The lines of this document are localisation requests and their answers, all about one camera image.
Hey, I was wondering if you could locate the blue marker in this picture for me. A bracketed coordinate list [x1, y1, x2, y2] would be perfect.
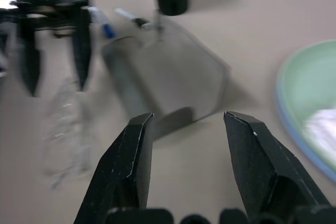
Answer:
[87, 5, 117, 40]

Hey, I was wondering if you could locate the black marker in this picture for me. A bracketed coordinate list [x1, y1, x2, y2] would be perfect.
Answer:
[113, 7, 153, 30]

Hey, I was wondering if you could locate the green plate with blue rim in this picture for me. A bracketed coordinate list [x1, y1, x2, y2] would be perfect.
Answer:
[275, 39, 336, 180]

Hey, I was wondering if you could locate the clear plastic bag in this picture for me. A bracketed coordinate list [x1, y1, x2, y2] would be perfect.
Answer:
[43, 76, 93, 189]

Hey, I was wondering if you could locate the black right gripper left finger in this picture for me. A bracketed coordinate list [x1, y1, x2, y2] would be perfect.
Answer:
[73, 112, 155, 224]

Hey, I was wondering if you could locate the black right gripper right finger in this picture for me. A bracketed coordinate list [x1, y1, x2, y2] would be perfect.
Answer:
[223, 111, 332, 220]

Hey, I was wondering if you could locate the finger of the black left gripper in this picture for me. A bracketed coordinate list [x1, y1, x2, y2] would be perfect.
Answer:
[15, 22, 43, 98]
[70, 8, 93, 92]

